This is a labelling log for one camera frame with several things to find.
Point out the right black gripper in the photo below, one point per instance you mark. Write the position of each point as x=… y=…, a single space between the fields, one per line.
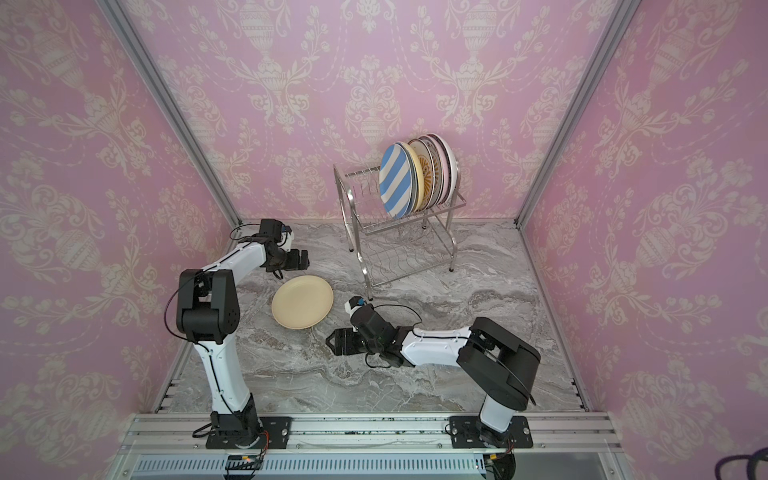
x=346 y=342

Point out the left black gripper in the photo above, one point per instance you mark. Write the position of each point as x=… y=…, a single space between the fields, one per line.
x=292 y=264

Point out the cream plate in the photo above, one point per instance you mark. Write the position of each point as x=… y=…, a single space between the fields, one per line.
x=302 y=302

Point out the chrome wire dish rack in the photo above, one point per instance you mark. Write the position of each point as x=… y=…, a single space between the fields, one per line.
x=388 y=249

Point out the blue striped plate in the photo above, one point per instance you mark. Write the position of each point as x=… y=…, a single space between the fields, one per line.
x=413 y=180
x=396 y=181

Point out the yellow plate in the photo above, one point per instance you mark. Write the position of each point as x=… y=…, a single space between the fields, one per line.
x=418 y=177

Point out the blue striped plate front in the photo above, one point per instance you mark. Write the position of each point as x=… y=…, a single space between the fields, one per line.
x=413 y=180

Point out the sunburst pattern plate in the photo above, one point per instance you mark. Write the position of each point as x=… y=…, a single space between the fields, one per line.
x=428 y=172
x=439 y=169

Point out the pink bear plate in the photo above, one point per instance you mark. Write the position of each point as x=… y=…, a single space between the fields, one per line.
x=452 y=170

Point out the petal pattern plate orange rim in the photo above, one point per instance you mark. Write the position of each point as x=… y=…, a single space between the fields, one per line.
x=438 y=138

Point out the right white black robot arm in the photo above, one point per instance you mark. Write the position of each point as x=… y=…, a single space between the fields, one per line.
x=501 y=364

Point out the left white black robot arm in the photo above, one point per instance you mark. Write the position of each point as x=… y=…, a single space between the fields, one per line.
x=208 y=315

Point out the black object bottom right corner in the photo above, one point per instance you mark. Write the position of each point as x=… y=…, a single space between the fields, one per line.
x=750 y=462

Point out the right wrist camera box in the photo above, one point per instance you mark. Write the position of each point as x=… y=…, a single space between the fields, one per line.
x=353 y=304

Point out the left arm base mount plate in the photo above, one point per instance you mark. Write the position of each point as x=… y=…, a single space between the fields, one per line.
x=274 y=435

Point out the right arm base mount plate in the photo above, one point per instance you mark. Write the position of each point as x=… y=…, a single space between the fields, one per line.
x=469 y=432

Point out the aluminium front rail frame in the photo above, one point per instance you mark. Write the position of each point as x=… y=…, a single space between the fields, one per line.
x=567 y=445

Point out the left aluminium corner post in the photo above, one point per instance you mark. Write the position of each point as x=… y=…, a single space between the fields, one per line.
x=147 y=68

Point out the aluminium corner post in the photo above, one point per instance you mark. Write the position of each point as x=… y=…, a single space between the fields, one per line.
x=147 y=68
x=595 y=68

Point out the right aluminium corner post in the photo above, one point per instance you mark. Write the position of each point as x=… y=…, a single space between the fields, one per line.
x=595 y=68

